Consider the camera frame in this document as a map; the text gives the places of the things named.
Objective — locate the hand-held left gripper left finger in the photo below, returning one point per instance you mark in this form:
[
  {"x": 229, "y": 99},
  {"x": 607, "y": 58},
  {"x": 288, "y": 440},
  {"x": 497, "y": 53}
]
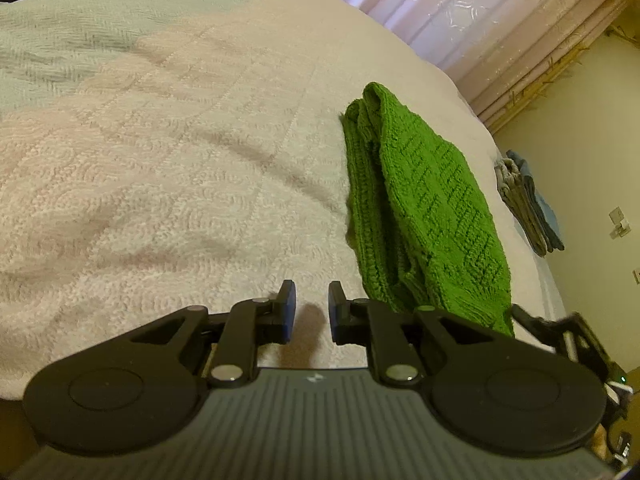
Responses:
[{"x": 289, "y": 311}]

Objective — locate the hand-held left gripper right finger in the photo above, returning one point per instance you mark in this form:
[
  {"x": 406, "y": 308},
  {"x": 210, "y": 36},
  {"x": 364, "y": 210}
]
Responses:
[{"x": 334, "y": 314}]

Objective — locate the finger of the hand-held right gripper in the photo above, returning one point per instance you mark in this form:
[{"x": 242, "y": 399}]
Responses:
[{"x": 542, "y": 329}]

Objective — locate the green knitted sweater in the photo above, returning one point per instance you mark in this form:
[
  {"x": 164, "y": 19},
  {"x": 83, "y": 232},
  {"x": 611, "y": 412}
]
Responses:
[{"x": 440, "y": 220}]

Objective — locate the stack of folded towels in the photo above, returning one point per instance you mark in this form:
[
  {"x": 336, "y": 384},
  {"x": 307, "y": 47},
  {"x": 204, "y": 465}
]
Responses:
[{"x": 545, "y": 215}]

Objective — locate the folded beige cloth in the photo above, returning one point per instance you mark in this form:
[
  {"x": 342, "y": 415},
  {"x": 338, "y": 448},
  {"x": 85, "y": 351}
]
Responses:
[{"x": 520, "y": 200}]

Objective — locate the pink textured blanket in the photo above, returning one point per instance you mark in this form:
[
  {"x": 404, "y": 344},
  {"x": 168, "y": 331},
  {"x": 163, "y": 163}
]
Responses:
[{"x": 175, "y": 185}]

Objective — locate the pink curtain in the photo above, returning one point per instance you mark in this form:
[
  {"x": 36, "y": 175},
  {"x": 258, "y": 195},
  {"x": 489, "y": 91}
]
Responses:
[{"x": 450, "y": 5}]

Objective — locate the grey woven bedspread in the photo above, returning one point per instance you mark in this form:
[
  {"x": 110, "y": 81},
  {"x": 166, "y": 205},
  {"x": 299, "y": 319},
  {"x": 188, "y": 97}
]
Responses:
[{"x": 75, "y": 35}]

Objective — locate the wall socket plate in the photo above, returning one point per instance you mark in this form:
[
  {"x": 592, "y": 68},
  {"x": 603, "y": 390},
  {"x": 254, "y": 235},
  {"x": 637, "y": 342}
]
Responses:
[{"x": 619, "y": 221}]

